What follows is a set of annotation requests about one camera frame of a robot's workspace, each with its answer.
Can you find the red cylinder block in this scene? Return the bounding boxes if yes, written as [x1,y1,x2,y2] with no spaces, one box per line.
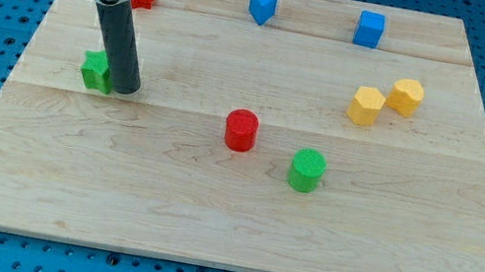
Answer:
[224,108,259,152]

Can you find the light wooden board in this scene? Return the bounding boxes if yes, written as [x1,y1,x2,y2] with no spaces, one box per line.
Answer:
[0,0,485,272]

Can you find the green cylinder block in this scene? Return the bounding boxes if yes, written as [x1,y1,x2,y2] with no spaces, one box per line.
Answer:
[287,148,327,193]

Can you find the yellow hexagon block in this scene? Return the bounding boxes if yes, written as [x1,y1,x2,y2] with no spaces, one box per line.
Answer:
[346,86,386,126]

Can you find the blue triangle block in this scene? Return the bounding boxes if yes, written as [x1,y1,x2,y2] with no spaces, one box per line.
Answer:
[248,0,278,26]

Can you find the green star block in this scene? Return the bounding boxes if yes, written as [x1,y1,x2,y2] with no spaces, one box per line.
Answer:
[80,50,112,95]

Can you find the blue cube block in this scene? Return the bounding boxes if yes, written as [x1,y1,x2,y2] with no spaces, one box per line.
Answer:
[352,10,386,49]

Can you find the yellow heart block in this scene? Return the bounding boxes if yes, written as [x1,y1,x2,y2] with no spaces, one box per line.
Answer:
[385,79,425,118]

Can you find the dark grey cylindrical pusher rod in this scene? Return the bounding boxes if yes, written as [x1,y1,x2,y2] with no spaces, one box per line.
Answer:
[96,1,141,95]

